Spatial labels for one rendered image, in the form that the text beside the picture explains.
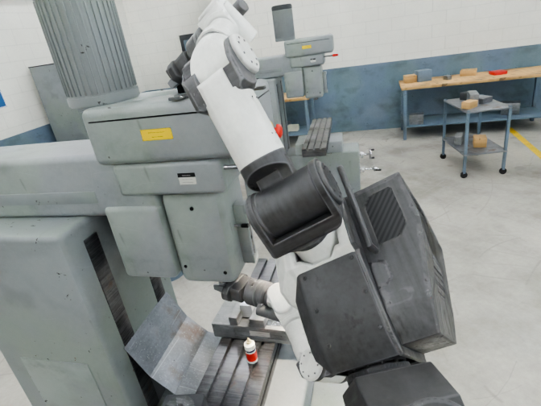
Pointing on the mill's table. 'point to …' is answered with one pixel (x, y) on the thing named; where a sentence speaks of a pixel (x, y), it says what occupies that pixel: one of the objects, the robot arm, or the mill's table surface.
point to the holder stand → (185, 400)
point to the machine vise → (229, 313)
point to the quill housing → (206, 234)
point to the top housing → (157, 129)
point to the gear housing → (175, 176)
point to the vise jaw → (258, 320)
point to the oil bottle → (250, 351)
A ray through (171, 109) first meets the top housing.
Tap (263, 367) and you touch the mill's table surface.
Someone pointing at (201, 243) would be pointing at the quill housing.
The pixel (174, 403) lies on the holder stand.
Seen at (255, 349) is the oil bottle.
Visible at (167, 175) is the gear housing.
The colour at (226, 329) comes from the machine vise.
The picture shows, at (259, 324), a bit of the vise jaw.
